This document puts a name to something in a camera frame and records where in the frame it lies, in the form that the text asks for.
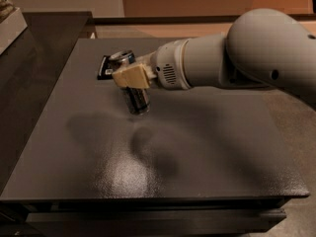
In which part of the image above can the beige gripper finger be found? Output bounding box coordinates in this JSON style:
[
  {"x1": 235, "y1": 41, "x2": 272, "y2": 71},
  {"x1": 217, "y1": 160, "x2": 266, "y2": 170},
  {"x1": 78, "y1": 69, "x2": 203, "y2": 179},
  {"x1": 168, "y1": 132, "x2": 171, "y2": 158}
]
[
  {"x1": 112, "y1": 63, "x2": 157, "y2": 89},
  {"x1": 135, "y1": 52, "x2": 155, "y2": 67}
]

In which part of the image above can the Red Bull can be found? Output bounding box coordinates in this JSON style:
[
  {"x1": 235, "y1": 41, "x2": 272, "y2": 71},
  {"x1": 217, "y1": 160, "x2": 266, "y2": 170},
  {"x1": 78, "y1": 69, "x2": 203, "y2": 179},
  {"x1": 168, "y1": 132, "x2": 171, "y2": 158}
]
[{"x1": 109, "y1": 50, "x2": 150, "y2": 116}]

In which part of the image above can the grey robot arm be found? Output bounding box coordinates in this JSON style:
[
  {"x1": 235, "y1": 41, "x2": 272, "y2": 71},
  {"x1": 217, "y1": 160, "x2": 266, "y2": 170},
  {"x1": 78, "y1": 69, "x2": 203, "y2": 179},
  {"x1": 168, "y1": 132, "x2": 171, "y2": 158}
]
[{"x1": 109, "y1": 9, "x2": 316, "y2": 109}]

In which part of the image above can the black snack bar wrapper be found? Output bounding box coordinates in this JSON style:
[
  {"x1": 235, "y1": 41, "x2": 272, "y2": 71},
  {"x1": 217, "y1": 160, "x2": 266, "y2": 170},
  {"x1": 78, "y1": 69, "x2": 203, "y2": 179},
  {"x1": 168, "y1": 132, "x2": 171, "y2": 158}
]
[{"x1": 97, "y1": 55, "x2": 113, "y2": 80}]

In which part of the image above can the dark side counter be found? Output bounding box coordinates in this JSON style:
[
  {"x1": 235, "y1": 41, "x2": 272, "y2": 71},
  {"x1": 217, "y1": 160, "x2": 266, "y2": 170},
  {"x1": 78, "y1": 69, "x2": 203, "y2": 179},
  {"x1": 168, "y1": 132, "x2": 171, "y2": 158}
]
[{"x1": 0, "y1": 12, "x2": 93, "y2": 192}]

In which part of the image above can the white box on counter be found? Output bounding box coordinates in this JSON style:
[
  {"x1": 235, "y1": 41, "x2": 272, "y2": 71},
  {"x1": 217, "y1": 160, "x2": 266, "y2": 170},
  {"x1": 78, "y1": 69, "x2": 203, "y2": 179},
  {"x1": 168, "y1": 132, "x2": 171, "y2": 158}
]
[{"x1": 0, "y1": 0, "x2": 27, "y2": 54}]

